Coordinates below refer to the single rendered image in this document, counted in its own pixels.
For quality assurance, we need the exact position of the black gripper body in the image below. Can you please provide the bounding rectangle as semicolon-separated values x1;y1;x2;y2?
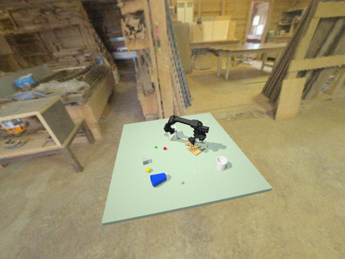
188;131;201;143

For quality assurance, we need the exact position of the white paper cup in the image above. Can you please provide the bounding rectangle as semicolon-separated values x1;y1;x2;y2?
216;156;227;172

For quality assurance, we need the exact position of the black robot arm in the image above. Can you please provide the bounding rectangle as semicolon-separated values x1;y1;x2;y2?
164;115;209;141

